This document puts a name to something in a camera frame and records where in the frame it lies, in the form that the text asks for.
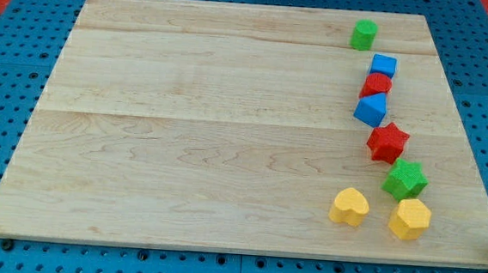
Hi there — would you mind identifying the yellow heart block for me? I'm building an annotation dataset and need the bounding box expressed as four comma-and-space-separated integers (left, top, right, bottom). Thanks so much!
328, 187, 370, 227

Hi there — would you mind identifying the yellow hexagon block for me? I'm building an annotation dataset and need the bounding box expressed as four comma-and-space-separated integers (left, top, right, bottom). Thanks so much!
387, 198, 432, 240

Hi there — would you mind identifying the red star block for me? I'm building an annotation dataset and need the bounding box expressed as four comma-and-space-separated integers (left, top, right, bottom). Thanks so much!
367, 122, 410, 164

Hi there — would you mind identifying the green star block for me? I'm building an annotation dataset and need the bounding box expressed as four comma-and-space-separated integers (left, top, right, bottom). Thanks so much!
381, 158, 429, 203

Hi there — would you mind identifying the blue cube block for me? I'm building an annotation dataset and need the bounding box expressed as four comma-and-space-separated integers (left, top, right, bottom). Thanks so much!
369, 53, 398, 78

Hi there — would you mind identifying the wooden board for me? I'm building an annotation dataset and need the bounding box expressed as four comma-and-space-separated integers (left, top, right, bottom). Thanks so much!
0, 0, 488, 269

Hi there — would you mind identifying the green cylinder block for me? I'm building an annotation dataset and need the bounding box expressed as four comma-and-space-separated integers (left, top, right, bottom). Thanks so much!
350, 19, 378, 51

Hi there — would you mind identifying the blue triangular prism block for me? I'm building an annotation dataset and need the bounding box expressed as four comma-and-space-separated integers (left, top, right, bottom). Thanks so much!
353, 93, 387, 128

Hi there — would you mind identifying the red cylinder block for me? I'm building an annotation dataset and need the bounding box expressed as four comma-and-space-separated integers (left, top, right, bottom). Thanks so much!
359, 72, 393, 98

